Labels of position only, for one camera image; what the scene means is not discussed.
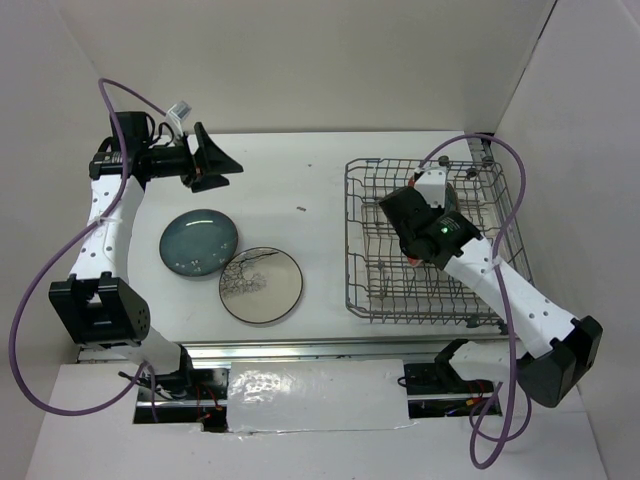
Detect dark teal plate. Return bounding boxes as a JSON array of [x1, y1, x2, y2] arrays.
[[443, 182, 461, 213]]

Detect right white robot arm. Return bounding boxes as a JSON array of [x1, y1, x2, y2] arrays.
[[379, 186, 603, 408]]

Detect teal plate white flowers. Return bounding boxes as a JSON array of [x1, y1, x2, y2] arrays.
[[159, 209, 239, 278]]

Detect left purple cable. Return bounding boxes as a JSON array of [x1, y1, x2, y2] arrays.
[[9, 77, 174, 416]]

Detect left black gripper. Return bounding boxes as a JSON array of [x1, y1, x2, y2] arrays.
[[142, 122, 242, 194]]

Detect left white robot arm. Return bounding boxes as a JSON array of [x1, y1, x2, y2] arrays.
[[48, 111, 243, 399]]

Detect grey wire dish rack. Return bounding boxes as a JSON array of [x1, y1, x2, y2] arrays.
[[344, 159, 512, 333]]

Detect cream plate tree pattern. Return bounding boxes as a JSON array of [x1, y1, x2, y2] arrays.
[[219, 247, 304, 325]]

